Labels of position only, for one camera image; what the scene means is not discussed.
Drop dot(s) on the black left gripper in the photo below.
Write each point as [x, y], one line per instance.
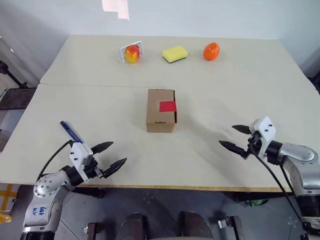
[93, 170]

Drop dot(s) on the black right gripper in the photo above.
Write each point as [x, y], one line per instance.
[253, 143]

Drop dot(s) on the brown cardboard box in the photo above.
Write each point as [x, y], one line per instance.
[157, 117]

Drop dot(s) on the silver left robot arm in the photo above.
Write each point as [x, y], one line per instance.
[47, 190]

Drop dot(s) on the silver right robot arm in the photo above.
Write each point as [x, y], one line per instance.
[300, 160]

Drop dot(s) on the green small object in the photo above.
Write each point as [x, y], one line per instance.
[257, 203]

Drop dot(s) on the dark rounded shape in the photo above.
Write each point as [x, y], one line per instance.
[195, 226]
[136, 227]

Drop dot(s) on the red tape seal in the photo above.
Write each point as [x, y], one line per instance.
[167, 106]

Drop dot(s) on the orange toy mango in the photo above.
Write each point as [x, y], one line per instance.
[211, 51]

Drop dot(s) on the black object beside table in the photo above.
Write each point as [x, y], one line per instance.
[315, 83]

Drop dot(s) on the red yellow toy apple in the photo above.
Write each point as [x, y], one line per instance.
[132, 54]

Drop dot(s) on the yellow sponge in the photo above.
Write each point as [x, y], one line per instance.
[174, 53]

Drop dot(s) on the black woven mat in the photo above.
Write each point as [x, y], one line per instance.
[16, 98]

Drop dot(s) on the yellow round object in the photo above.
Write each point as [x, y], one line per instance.
[5, 218]

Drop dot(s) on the black tripod stand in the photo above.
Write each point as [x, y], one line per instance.
[11, 75]

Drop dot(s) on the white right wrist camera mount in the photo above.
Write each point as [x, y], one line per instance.
[266, 130]

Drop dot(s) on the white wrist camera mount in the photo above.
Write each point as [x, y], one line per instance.
[266, 130]
[78, 157]

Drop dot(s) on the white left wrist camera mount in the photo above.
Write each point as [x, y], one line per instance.
[78, 157]

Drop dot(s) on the dark caster bracket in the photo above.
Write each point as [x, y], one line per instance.
[230, 227]
[93, 231]

